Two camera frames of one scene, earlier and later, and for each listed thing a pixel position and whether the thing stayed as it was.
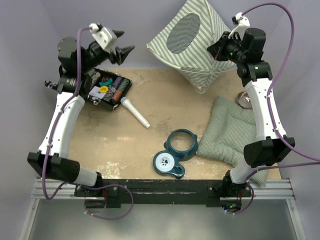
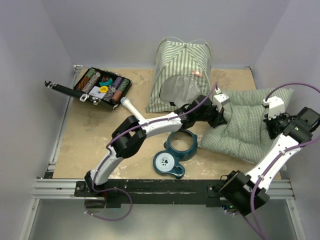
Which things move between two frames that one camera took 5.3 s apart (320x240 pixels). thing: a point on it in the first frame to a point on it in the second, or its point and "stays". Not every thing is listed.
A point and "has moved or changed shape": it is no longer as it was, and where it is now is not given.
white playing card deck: x=96 y=91 stays
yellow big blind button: x=104 y=89 stays
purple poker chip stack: x=117 y=82 stays
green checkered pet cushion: x=230 y=126 has moved or changed shape
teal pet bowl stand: x=181 y=146 stays
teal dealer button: x=108 y=82 stays
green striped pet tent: x=183 y=44 to x=181 y=75
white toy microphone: x=127 y=103 stays
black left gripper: x=121 y=54 to x=219 y=119
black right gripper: x=217 y=50 to x=268 y=123
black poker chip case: x=106 y=88 stays
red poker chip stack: x=116 y=95 stays
